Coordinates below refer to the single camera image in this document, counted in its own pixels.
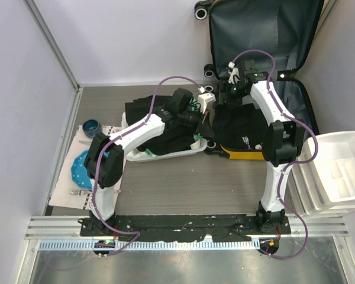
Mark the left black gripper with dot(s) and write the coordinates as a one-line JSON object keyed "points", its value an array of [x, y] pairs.
{"points": [[204, 126]]}

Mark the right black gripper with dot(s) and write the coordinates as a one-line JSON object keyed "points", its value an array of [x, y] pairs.
{"points": [[224, 86]]}

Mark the white perforated plastic basket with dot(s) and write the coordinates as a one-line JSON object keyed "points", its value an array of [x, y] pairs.
{"points": [[149, 127]]}

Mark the black garment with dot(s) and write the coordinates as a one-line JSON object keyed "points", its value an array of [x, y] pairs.
{"points": [[239, 128], [138, 109]]}

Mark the yellow cartoon hard-shell suitcase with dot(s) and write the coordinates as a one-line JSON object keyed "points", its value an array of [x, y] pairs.
{"points": [[267, 36]]}

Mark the green white tie-dye shirt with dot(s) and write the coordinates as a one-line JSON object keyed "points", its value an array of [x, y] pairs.
{"points": [[196, 137]]}

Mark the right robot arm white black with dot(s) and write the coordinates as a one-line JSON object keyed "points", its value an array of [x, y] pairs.
{"points": [[281, 145]]}

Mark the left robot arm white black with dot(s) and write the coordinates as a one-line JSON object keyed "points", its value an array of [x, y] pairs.
{"points": [[105, 159]]}

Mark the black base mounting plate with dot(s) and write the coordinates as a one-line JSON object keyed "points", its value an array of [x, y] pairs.
{"points": [[179, 228]]}

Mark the small blue cup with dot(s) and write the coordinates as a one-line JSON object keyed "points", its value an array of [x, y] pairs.
{"points": [[91, 128]]}

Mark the blue dotted plate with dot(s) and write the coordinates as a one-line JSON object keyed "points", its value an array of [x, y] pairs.
{"points": [[79, 173]]}

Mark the white compartment organizer tray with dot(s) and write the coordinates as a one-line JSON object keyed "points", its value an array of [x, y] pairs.
{"points": [[323, 183]]}

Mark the silver fork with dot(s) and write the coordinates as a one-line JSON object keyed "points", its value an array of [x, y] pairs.
{"points": [[79, 192]]}

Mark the patterned white placemat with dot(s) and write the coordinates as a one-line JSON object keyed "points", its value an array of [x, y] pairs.
{"points": [[60, 195]]}

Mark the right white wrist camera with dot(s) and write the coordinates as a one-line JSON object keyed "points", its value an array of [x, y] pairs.
{"points": [[233, 73]]}

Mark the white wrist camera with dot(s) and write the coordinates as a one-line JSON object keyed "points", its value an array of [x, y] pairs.
{"points": [[233, 73], [204, 99]]}

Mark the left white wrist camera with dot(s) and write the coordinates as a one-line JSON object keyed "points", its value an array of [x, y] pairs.
{"points": [[204, 99]]}

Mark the aluminium rail frame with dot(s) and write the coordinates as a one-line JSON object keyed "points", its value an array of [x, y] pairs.
{"points": [[63, 233]]}

